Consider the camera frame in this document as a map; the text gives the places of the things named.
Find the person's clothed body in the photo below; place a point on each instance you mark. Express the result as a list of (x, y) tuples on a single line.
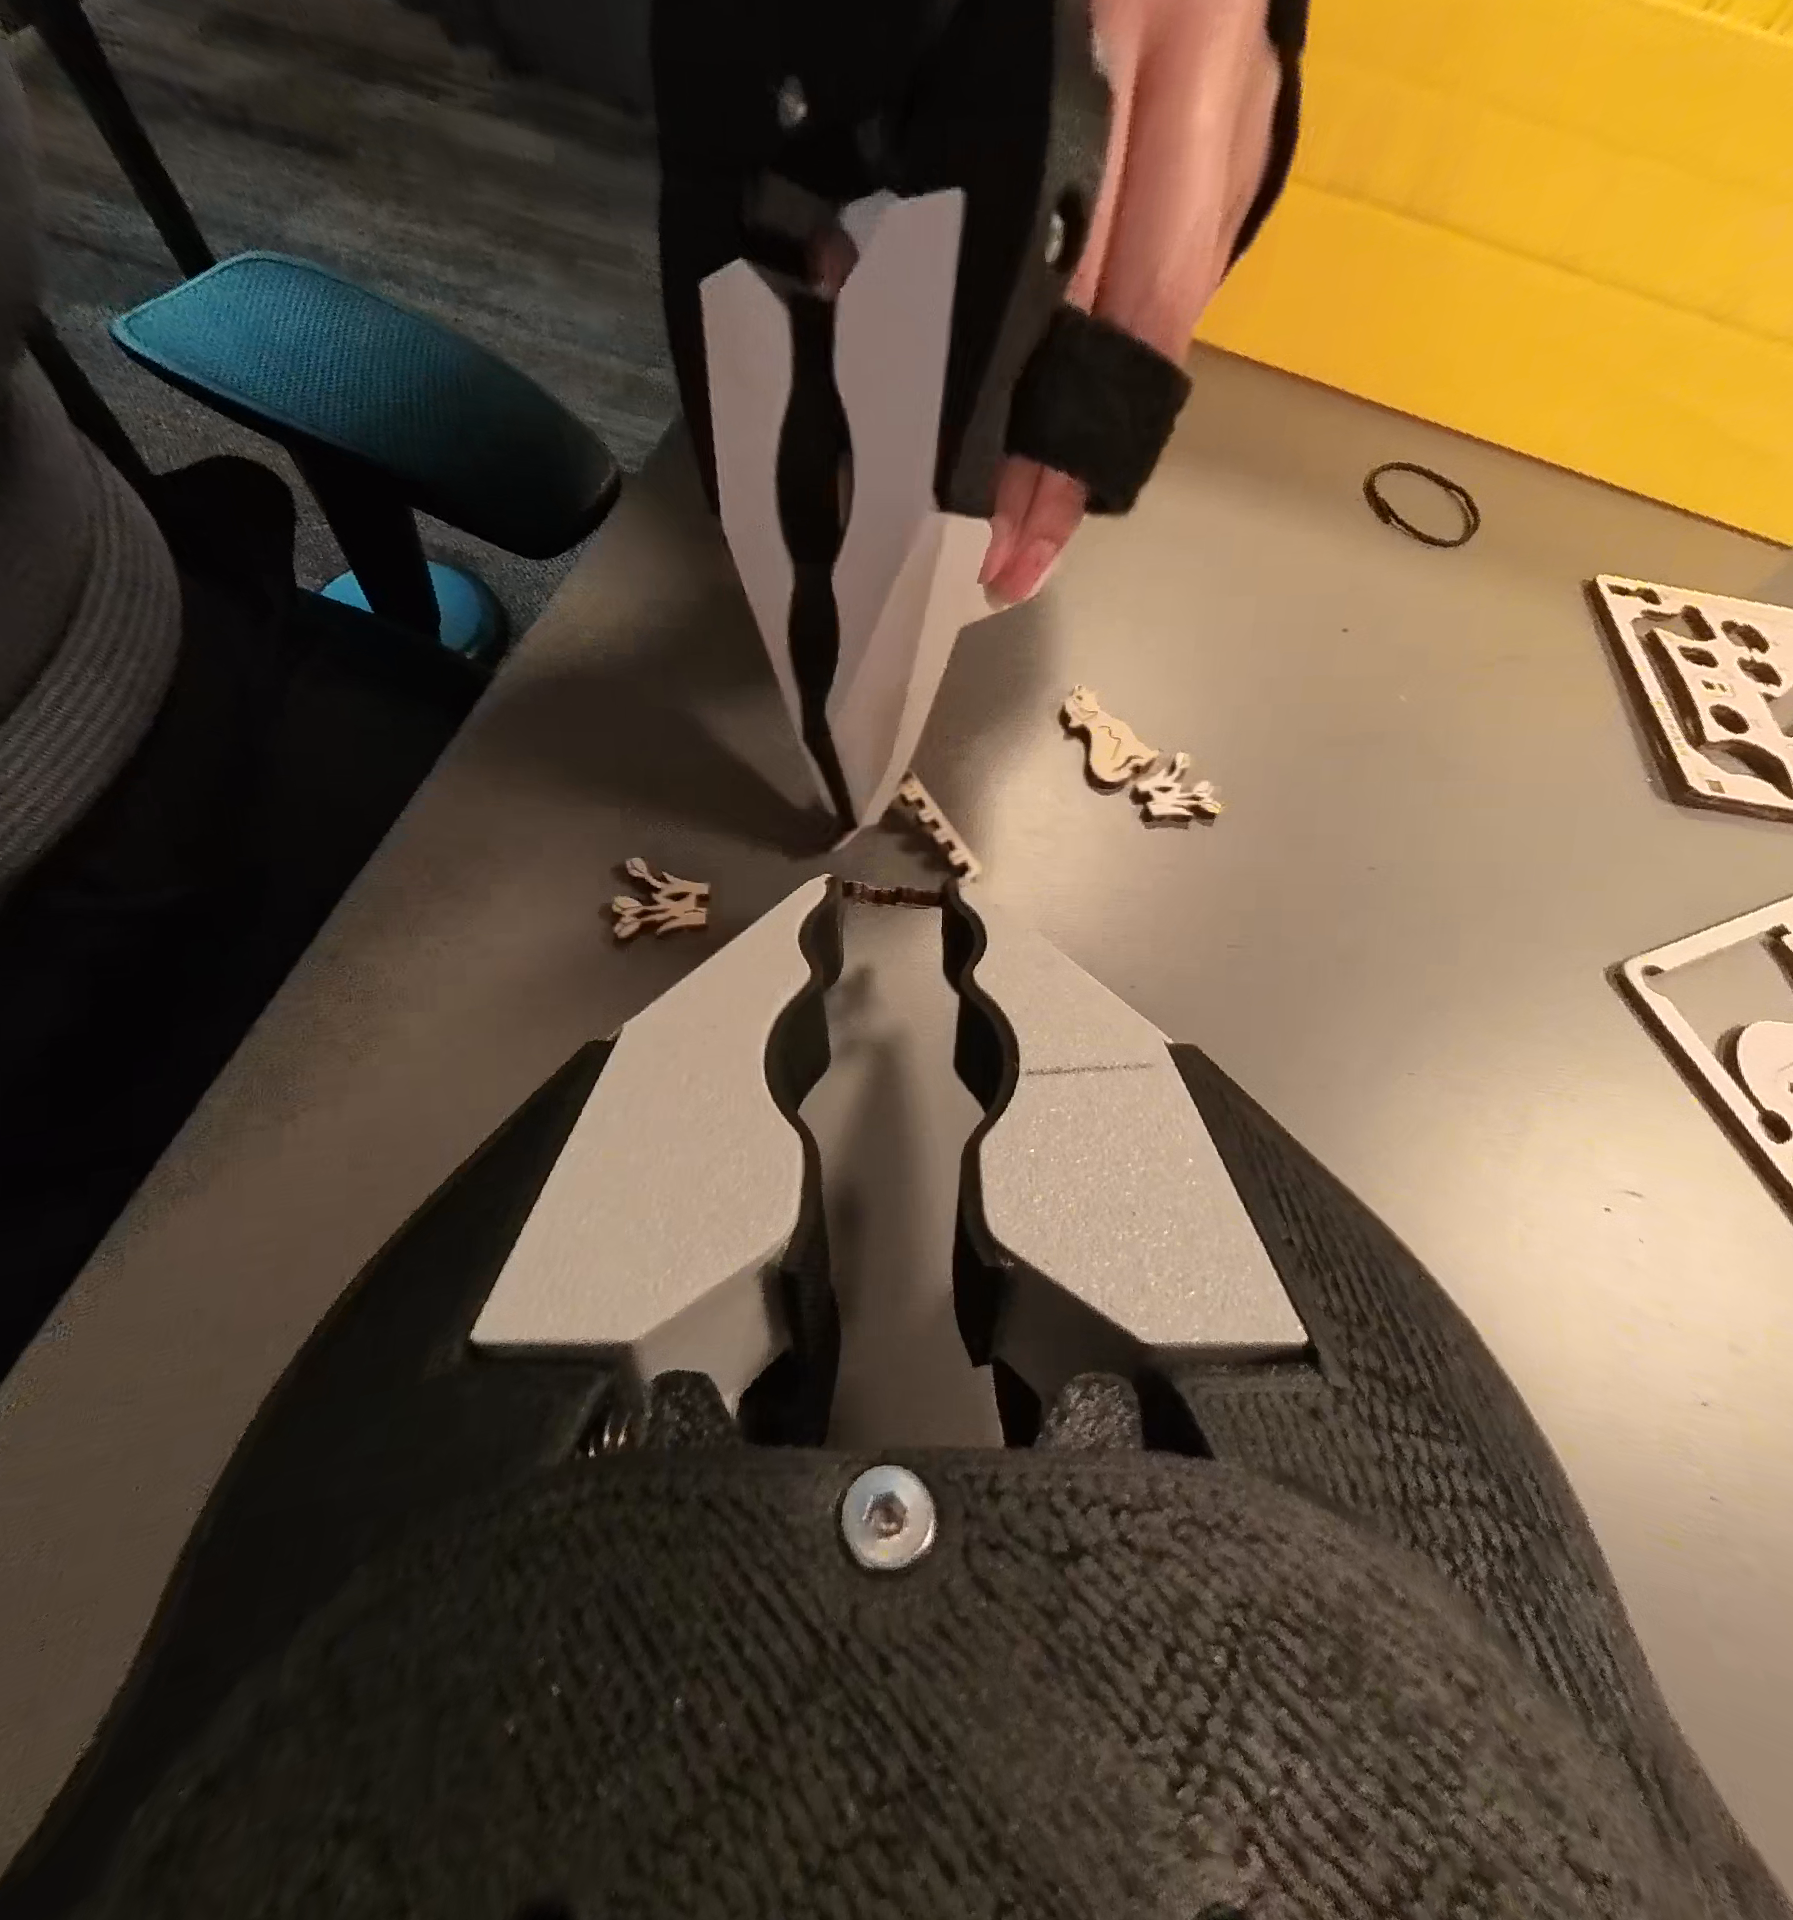
[(25, 601)]

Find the wooden parts sheet, large cutouts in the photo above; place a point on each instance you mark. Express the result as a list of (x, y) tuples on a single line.
[(1789, 1080)]

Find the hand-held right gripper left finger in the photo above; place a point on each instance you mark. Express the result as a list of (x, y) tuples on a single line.
[(657, 1198)]

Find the wooden parts sheet, small cutouts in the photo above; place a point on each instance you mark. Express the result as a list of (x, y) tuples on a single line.
[(1618, 602)]

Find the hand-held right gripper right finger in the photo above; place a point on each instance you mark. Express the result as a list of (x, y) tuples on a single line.
[(1137, 1198)]

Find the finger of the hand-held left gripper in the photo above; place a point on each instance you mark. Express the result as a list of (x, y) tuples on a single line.
[(903, 390), (747, 434)]

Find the small wooden cat part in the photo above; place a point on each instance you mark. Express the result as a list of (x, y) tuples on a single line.
[(1114, 741)]

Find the thin dark-edged wooden part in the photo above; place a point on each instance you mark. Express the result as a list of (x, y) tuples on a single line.
[(889, 895)]

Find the yellow box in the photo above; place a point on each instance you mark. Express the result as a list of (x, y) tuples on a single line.
[(1557, 225)]

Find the person's left hand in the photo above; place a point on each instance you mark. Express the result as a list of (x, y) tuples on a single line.
[(1180, 149)]

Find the toothed wooden strip part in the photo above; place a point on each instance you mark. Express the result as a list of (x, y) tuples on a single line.
[(943, 833)]

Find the black metal leg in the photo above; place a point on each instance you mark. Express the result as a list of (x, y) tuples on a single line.
[(131, 149)]

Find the small wooden grass part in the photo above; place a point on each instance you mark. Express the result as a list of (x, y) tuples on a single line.
[(1179, 791), (664, 904)]

